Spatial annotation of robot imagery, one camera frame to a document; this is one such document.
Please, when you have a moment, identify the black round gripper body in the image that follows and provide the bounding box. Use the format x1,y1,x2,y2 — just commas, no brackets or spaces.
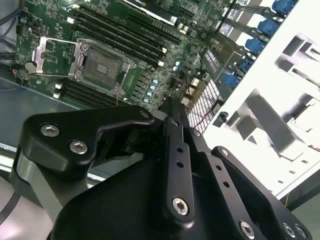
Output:
49,157,315,240

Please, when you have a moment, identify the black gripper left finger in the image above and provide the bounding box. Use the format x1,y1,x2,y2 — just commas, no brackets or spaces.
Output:
21,98,198,226

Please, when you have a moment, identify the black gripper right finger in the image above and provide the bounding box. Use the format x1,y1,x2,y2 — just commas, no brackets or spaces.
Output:
171,99,284,240

